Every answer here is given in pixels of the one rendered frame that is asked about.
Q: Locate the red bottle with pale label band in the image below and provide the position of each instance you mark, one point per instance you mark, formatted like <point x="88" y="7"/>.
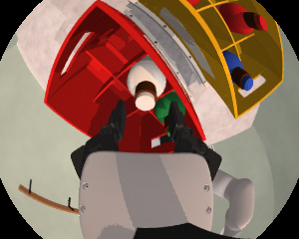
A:
<point x="239" y="20"/>

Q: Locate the olive-brown crate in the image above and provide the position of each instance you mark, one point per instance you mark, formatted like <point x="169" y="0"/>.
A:
<point x="260" y="52"/>

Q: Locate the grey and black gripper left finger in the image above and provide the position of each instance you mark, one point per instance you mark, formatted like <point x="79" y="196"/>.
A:
<point x="106" y="140"/>

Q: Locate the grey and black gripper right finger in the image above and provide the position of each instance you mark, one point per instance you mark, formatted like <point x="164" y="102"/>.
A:
<point x="185" y="140"/>

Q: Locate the green bottle with pale green label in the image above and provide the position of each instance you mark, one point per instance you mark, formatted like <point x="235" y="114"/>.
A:
<point x="161" y="108"/>

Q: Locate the blue bottle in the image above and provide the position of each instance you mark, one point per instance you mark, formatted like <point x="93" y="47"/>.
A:
<point x="238" y="76"/>

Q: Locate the white bottle with grey label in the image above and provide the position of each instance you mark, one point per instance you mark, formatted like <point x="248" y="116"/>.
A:
<point x="144" y="81"/>

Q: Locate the dark red crate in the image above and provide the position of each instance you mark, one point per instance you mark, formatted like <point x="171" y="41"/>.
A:
<point x="85" y="95"/>

